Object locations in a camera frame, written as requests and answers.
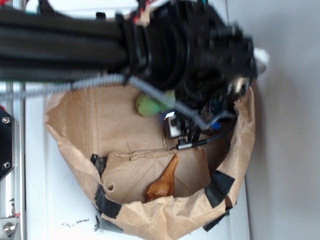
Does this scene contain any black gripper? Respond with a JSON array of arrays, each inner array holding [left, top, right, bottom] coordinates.
[[174, 0, 259, 106]]

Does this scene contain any green plush animal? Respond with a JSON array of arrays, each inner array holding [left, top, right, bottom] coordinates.
[[135, 93, 175, 118]]

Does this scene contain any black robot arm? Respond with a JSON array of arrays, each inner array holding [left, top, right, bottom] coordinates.
[[0, 0, 258, 107]]

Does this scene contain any brown paper-lined box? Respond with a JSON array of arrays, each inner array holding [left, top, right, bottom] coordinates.
[[44, 73, 256, 240]]

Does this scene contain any orange brown seashell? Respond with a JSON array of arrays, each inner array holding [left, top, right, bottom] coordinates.
[[145, 153, 180, 202]]

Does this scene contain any grey corrugated cable conduit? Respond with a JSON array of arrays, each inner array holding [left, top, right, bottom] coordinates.
[[0, 74, 236, 128]]

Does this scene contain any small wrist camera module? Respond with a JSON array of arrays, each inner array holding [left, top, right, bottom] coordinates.
[[164, 111, 186, 139]]

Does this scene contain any black usb cable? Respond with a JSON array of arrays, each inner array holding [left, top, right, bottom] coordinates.
[[176, 117, 237, 151]]

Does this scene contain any aluminium frame rail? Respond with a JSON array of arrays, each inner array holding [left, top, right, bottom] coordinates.
[[0, 82, 27, 240]]

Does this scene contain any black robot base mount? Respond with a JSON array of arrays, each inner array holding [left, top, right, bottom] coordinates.
[[0, 105, 15, 182]]

